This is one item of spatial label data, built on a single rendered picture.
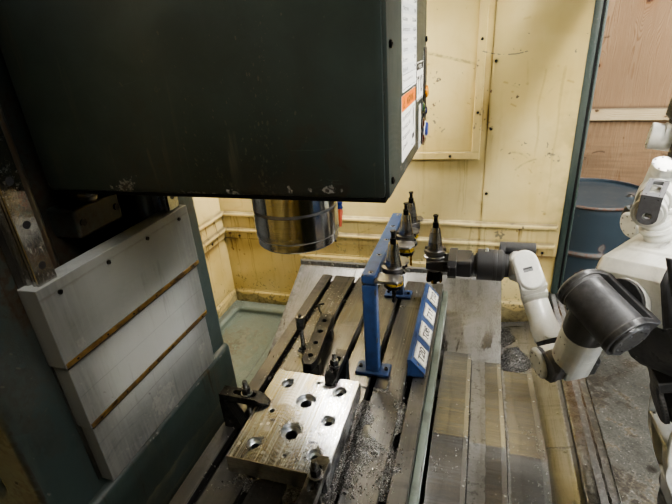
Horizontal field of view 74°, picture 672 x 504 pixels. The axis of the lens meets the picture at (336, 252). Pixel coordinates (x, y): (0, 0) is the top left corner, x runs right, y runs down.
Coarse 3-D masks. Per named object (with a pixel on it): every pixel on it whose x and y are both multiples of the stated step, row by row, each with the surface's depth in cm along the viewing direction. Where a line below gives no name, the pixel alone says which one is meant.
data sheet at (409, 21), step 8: (408, 0) 70; (416, 0) 78; (408, 8) 71; (416, 8) 79; (408, 16) 71; (416, 16) 79; (408, 24) 72; (416, 24) 80; (408, 32) 72; (416, 32) 81; (408, 40) 73; (416, 40) 81; (408, 48) 73; (408, 56) 74; (408, 64) 74; (408, 72) 75; (408, 80) 75; (408, 88) 76
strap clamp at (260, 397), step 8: (224, 392) 113; (232, 392) 112; (240, 392) 113; (248, 392) 111; (256, 392) 112; (224, 400) 113; (232, 400) 112; (240, 400) 111; (248, 400) 110; (256, 400) 110; (264, 400) 110; (224, 408) 114; (232, 408) 114; (240, 408) 117; (248, 408) 113; (224, 416) 116; (232, 416) 115; (240, 416) 116; (232, 424) 116; (240, 424) 115
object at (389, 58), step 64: (0, 0) 70; (64, 0) 67; (128, 0) 64; (192, 0) 62; (256, 0) 59; (320, 0) 57; (384, 0) 56; (64, 64) 72; (128, 64) 69; (192, 64) 66; (256, 64) 63; (320, 64) 61; (384, 64) 59; (64, 128) 78; (128, 128) 74; (192, 128) 70; (256, 128) 67; (320, 128) 64; (384, 128) 62; (64, 192) 84; (128, 192) 80; (192, 192) 76; (256, 192) 72; (320, 192) 69; (384, 192) 66
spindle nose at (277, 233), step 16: (256, 208) 80; (272, 208) 78; (288, 208) 77; (304, 208) 77; (320, 208) 79; (336, 208) 83; (256, 224) 83; (272, 224) 79; (288, 224) 78; (304, 224) 78; (320, 224) 80; (336, 224) 84; (272, 240) 81; (288, 240) 80; (304, 240) 80; (320, 240) 81
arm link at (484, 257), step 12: (456, 252) 129; (468, 252) 129; (480, 252) 124; (492, 252) 124; (456, 264) 124; (468, 264) 124; (480, 264) 123; (492, 264) 122; (456, 276) 126; (468, 276) 125; (480, 276) 124
